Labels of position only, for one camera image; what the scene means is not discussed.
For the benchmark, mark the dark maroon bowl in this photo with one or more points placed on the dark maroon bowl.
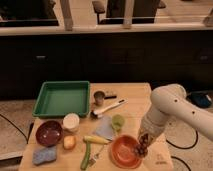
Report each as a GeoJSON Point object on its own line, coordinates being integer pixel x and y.
{"type": "Point", "coordinates": [49, 133]}

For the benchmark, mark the green cucumber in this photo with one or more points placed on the green cucumber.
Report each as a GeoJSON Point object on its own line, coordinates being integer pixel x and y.
{"type": "Point", "coordinates": [86, 157]}

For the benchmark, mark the blue sponge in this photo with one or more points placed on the blue sponge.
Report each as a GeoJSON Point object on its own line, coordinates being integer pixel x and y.
{"type": "Point", "coordinates": [44, 155]}

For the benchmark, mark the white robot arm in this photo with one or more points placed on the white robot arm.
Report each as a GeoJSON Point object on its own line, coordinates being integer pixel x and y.
{"type": "Point", "coordinates": [170, 100]}

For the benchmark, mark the dark blue floor object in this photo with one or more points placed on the dark blue floor object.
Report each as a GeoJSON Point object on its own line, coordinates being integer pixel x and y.
{"type": "Point", "coordinates": [201, 100]}

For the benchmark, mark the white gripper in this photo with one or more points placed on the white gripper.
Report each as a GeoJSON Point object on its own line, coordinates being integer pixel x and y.
{"type": "Point", "coordinates": [152, 126]}

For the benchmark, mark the green plastic tray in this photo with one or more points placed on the green plastic tray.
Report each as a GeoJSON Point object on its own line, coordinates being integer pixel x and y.
{"type": "Point", "coordinates": [58, 98]}

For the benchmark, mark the yellow orange fruit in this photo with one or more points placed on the yellow orange fruit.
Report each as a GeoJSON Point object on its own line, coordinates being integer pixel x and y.
{"type": "Point", "coordinates": [69, 142]}

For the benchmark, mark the light green cup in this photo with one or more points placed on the light green cup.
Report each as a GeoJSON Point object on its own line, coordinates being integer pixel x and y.
{"type": "Point", "coordinates": [117, 122]}

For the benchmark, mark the red orange bowl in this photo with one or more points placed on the red orange bowl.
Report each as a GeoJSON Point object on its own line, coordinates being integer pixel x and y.
{"type": "Point", "coordinates": [121, 152]}

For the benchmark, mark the dark grape bunch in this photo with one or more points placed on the dark grape bunch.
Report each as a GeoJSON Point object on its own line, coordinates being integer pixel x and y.
{"type": "Point", "coordinates": [141, 149]}

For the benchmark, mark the metal measuring cup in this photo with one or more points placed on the metal measuring cup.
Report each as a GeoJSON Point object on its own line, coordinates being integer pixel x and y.
{"type": "Point", "coordinates": [101, 96]}

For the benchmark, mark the grey blue cloth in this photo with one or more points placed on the grey blue cloth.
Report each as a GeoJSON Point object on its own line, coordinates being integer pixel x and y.
{"type": "Point", "coordinates": [104, 129]}

